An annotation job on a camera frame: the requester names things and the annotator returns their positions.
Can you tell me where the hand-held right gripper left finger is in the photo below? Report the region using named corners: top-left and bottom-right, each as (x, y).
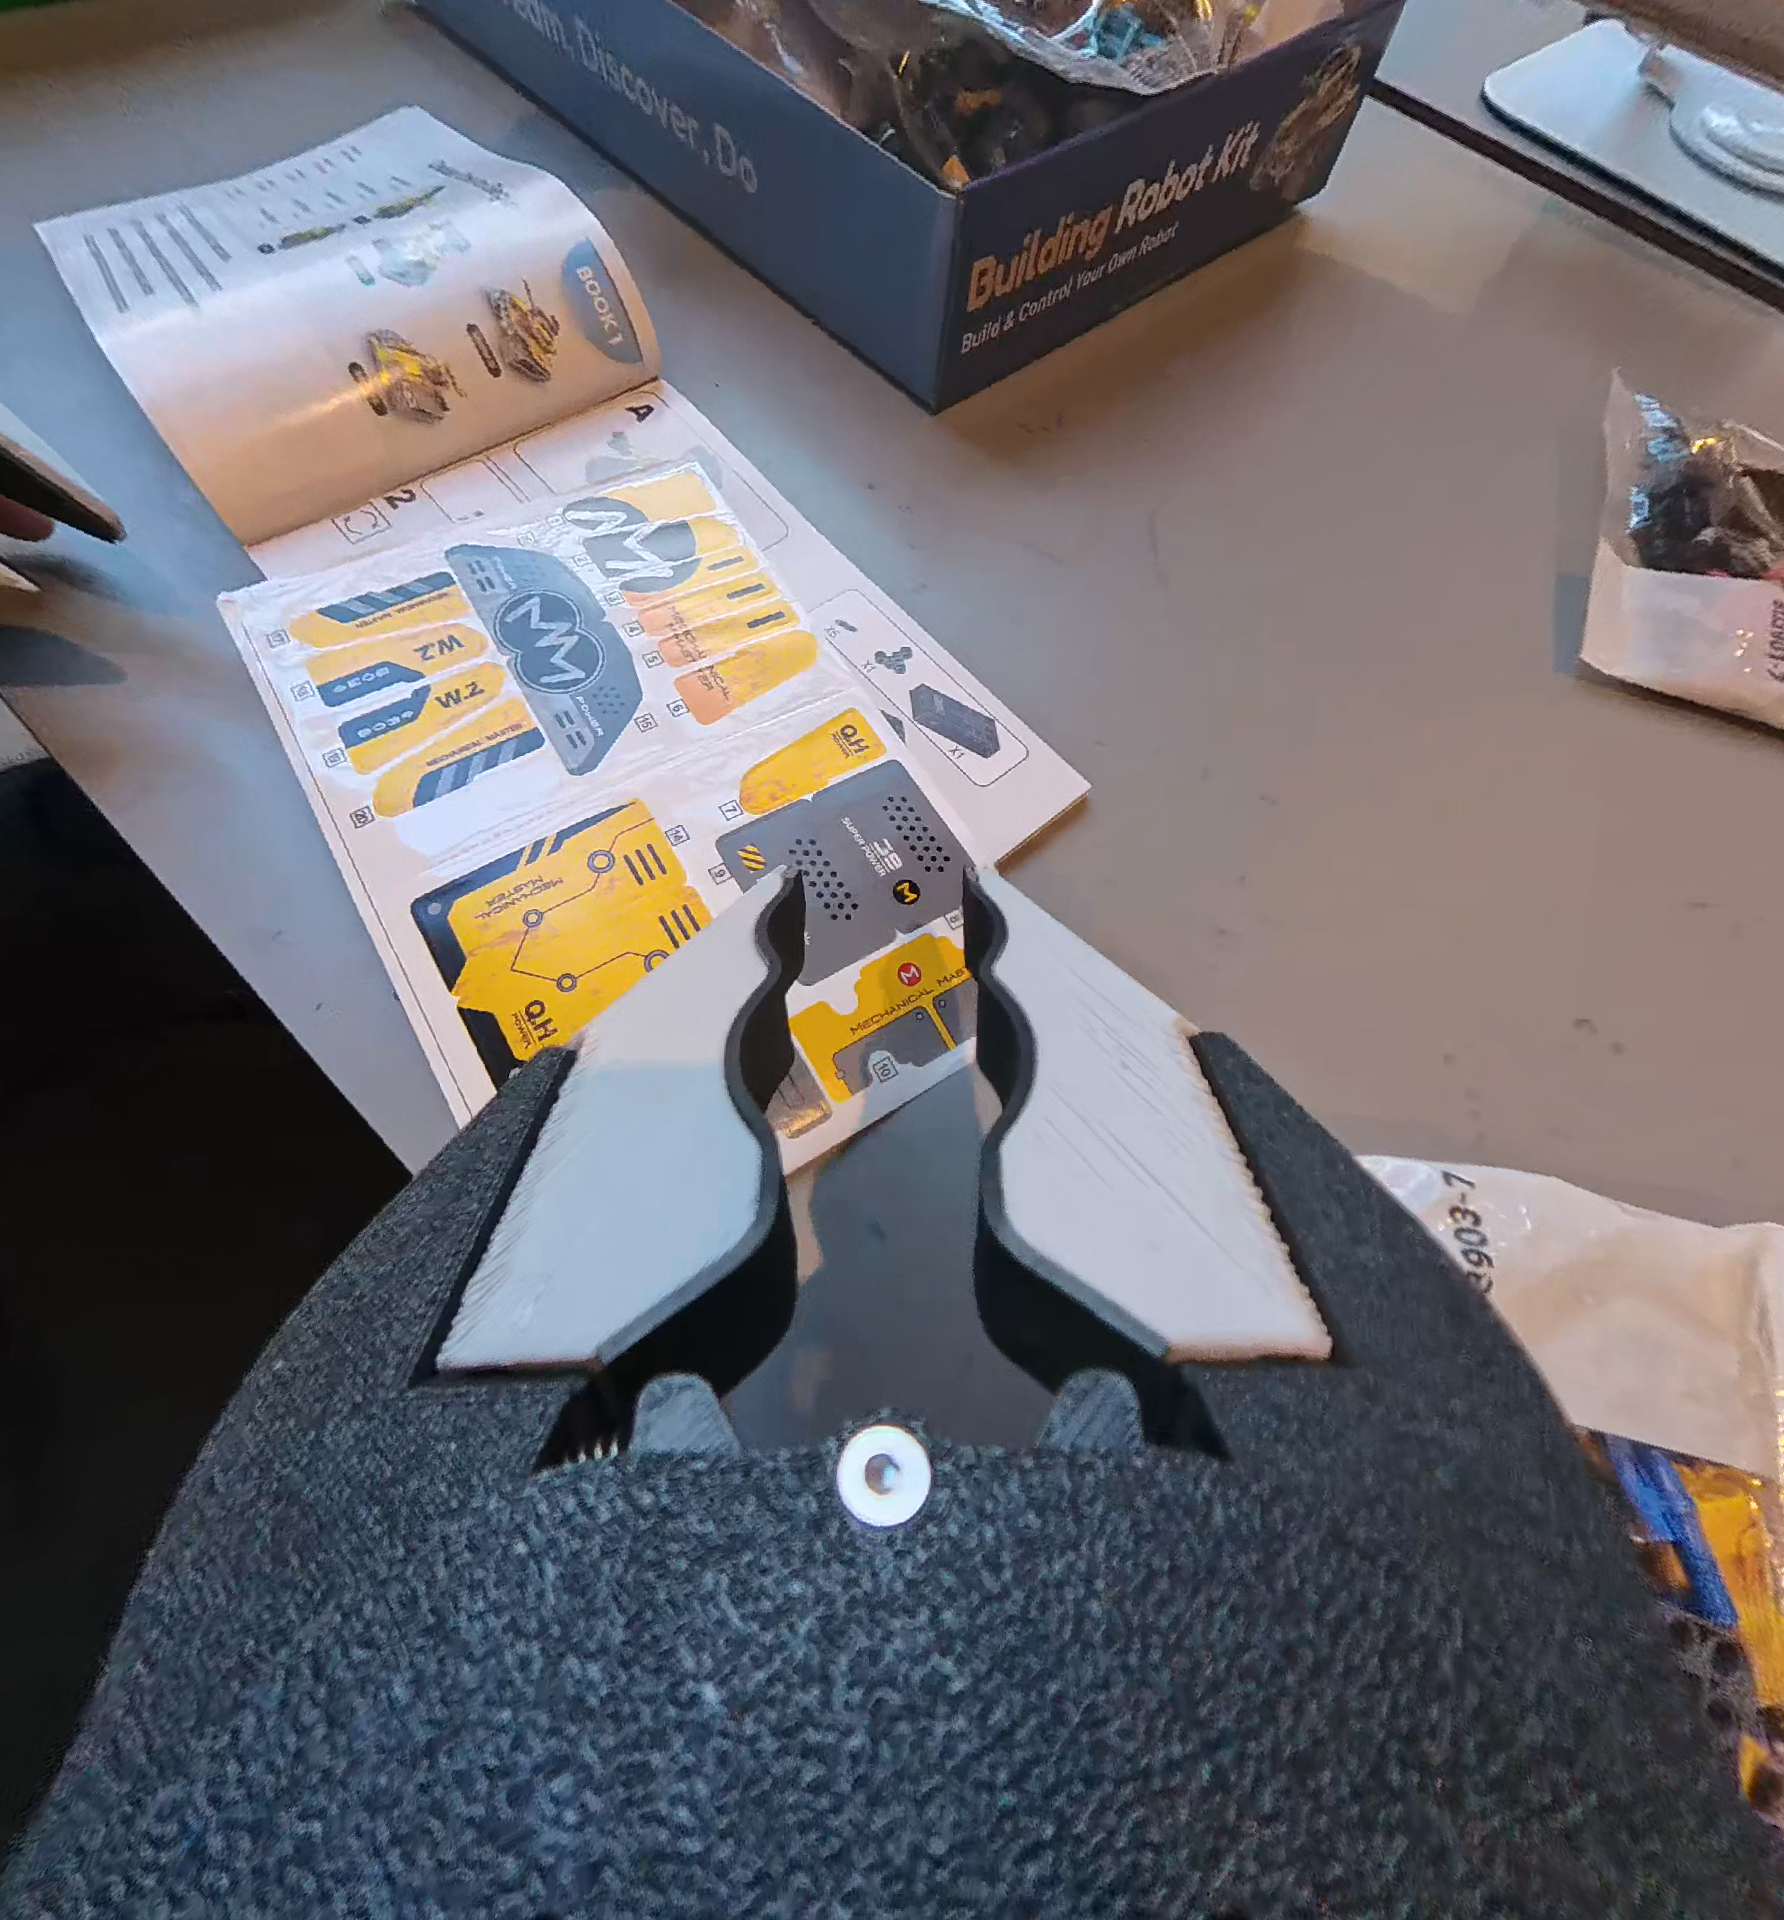
top-left (436, 867), bottom-right (807, 1418)

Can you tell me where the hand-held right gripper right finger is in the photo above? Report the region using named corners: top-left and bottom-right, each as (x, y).
top-left (963, 867), bottom-right (1335, 1418)

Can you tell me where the yellow grey sticker sheet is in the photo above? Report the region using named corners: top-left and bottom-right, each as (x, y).
top-left (217, 462), bottom-right (987, 1158)

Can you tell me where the white instruction booklet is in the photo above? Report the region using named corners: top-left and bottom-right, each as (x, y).
top-left (35, 104), bottom-right (1092, 871)

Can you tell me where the small clear bag of parts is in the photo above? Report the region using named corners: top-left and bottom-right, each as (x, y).
top-left (1357, 1156), bottom-right (1784, 1863)

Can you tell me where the blue cardboard kit box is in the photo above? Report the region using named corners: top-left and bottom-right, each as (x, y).
top-left (410, 0), bottom-right (1412, 414)

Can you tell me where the clear bag of yellow parts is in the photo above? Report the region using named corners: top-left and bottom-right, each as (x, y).
top-left (673, 0), bottom-right (1267, 190)

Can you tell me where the black cloth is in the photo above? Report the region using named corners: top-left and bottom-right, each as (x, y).
top-left (0, 750), bottom-right (413, 1920)

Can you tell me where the clear bag of dark parts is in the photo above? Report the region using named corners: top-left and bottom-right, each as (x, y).
top-left (1578, 369), bottom-right (1784, 752)

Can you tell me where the white computer mouse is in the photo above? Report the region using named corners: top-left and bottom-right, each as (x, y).
top-left (1481, 14), bottom-right (1784, 294)

